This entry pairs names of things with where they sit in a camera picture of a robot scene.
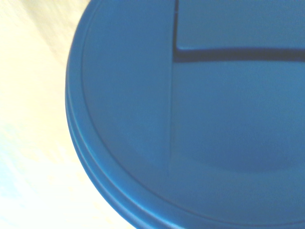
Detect blue plastic container lid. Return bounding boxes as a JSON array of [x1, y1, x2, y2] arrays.
[[64, 0, 305, 229]]

